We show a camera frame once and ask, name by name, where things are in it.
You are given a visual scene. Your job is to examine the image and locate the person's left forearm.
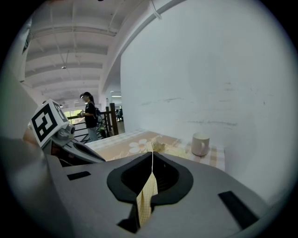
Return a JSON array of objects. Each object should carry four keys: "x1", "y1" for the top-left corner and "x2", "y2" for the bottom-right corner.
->
[{"x1": 22, "y1": 127, "x2": 39, "y2": 147}]

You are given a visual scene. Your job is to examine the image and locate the person's beige shirt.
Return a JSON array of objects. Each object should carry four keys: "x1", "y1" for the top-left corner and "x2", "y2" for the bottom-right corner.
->
[{"x1": 4, "y1": 136, "x2": 51, "y2": 221}]

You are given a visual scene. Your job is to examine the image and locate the pale yellow shorts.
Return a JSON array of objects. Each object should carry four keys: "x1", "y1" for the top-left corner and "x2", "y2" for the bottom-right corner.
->
[{"x1": 135, "y1": 141, "x2": 190, "y2": 228}]

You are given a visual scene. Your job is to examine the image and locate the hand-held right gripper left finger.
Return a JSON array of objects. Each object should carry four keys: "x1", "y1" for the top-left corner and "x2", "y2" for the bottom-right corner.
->
[{"x1": 45, "y1": 151, "x2": 154, "y2": 238}]

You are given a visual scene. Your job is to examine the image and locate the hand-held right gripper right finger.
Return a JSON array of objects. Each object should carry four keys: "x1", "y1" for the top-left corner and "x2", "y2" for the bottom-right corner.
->
[{"x1": 141, "y1": 151, "x2": 273, "y2": 238}]

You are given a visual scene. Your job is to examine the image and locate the checked flower tablecloth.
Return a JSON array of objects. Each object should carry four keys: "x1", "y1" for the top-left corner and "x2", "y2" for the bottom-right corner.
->
[{"x1": 84, "y1": 129, "x2": 226, "y2": 173}]

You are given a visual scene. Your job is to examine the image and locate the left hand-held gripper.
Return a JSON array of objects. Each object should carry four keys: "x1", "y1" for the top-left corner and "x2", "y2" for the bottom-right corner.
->
[{"x1": 29, "y1": 99, "x2": 107, "y2": 164}]

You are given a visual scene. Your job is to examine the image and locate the white mug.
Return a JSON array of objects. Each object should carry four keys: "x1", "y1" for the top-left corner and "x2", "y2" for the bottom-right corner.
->
[{"x1": 191, "y1": 132, "x2": 210, "y2": 157}]

